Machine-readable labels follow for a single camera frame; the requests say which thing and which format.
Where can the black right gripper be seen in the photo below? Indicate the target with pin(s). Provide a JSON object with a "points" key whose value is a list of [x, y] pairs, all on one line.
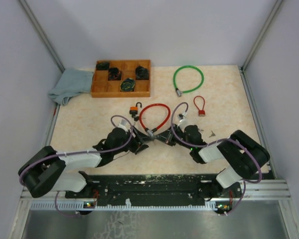
{"points": [[167, 136]]}

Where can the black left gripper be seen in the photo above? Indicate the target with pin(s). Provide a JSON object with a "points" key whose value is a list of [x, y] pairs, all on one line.
{"points": [[139, 141]]}

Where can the red cable lock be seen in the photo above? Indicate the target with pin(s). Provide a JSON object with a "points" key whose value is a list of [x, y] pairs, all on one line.
{"points": [[153, 118]]}

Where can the orange black padlock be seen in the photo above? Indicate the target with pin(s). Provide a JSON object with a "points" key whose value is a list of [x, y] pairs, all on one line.
{"points": [[135, 109]]}

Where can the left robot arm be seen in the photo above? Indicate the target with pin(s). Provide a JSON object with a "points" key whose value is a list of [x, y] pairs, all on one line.
{"points": [[49, 170]]}

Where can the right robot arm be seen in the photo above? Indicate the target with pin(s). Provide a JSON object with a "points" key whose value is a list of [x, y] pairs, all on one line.
{"points": [[244, 155]]}

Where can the black yellow rolled item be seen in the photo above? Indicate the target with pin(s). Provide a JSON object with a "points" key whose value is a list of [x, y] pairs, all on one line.
{"points": [[127, 85]]}

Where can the black rolled item right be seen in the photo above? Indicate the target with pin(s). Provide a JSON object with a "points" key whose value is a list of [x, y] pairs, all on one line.
{"points": [[142, 73]]}

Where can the black rolled item far left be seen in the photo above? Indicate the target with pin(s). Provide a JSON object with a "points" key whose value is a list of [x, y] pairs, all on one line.
{"points": [[103, 66]]}

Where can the grey blue cloth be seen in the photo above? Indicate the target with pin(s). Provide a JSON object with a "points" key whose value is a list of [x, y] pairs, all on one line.
{"points": [[72, 83]]}

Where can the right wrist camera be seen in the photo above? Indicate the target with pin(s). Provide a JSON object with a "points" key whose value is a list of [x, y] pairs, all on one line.
{"points": [[182, 117]]}

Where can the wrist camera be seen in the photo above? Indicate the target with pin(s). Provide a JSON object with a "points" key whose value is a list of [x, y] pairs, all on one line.
{"points": [[182, 117], [123, 125]]}

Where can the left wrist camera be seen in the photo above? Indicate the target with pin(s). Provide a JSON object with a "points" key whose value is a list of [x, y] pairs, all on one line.
{"points": [[123, 125]]}

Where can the red cable padlock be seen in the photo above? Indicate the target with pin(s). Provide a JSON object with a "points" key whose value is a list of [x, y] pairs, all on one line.
{"points": [[200, 108]]}

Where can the green cable lock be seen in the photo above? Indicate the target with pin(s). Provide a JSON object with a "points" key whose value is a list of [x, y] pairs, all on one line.
{"points": [[187, 79]]}

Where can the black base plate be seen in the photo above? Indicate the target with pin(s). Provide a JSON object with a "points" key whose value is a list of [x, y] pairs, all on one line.
{"points": [[155, 190]]}

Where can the aluminium frame post right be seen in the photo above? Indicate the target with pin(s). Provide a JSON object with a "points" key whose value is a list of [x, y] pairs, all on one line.
{"points": [[262, 34]]}

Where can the aluminium frame post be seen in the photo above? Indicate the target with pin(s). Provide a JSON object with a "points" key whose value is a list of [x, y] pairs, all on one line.
{"points": [[262, 34], [42, 34]]}

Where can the aluminium frame post left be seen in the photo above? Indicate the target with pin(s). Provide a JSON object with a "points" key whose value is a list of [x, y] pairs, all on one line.
{"points": [[42, 34]]}

